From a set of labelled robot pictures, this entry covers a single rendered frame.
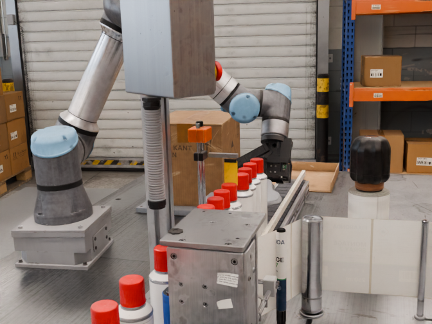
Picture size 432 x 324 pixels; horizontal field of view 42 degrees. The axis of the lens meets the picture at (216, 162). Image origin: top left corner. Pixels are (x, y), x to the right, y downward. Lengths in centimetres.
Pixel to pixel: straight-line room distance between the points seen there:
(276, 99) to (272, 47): 398
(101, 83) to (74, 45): 443
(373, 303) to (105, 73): 89
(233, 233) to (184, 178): 109
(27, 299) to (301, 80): 447
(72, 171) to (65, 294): 32
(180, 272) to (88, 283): 68
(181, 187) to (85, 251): 49
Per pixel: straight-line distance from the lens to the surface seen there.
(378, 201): 120
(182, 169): 181
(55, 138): 146
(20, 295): 138
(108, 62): 156
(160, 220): 120
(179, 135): 179
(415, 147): 504
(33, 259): 152
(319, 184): 214
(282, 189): 189
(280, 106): 155
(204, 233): 74
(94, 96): 157
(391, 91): 487
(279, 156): 152
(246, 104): 140
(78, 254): 147
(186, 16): 100
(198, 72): 102
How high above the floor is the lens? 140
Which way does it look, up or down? 13 degrees down
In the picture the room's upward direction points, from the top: 2 degrees counter-clockwise
